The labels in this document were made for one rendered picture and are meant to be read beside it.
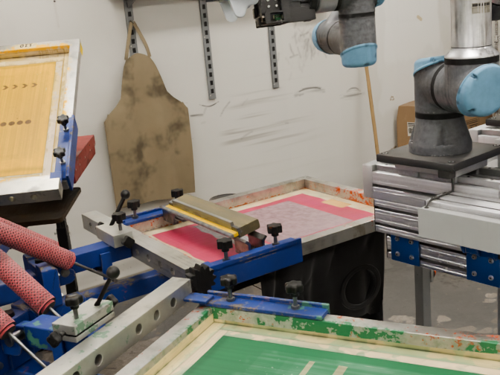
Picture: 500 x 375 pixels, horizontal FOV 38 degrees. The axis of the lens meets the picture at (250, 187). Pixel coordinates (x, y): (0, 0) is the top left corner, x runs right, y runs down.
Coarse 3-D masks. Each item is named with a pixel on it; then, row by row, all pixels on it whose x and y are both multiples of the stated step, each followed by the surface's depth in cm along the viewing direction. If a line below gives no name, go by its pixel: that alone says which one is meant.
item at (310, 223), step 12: (300, 216) 235; (312, 216) 234; (324, 216) 233; (336, 216) 232; (348, 216) 231; (360, 216) 230; (264, 228) 226; (288, 228) 224; (300, 228) 223; (312, 228) 222; (324, 228) 221; (192, 252) 211; (204, 252) 210; (216, 252) 209; (228, 252) 208
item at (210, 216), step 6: (174, 204) 227; (180, 204) 223; (186, 204) 221; (186, 210) 221; (192, 210) 218; (198, 210) 214; (198, 216) 216; (204, 216) 212; (210, 216) 209; (216, 216) 206; (216, 222) 207; (222, 222) 204; (228, 222) 200; (222, 234) 207
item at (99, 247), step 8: (80, 248) 197; (88, 248) 196; (96, 248) 196; (104, 248) 196; (112, 248) 197; (120, 248) 198; (80, 256) 192; (88, 256) 193; (96, 256) 195; (112, 256) 197; (120, 256) 199; (128, 256) 200; (88, 264) 194; (96, 264) 195
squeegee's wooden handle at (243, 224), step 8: (184, 200) 228; (192, 200) 227; (200, 200) 225; (200, 208) 218; (208, 208) 217; (216, 208) 216; (224, 208) 214; (224, 216) 209; (232, 216) 207; (240, 216) 206; (248, 216) 204; (240, 224) 200; (248, 224) 200; (256, 224) 201; (240, 232) 199; (248, 232) 200
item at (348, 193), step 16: (304, 176) 271; (256, 192) 256; (272, 192) 260; (288, 192) 264; (336, 192) 253; (352, 192) 246; (144, 224) 233; (160, 224) 236; (352, 224) 212; (368, 224) 213; (304, 240) 202; (320, 240) 204; (336, 240) 207
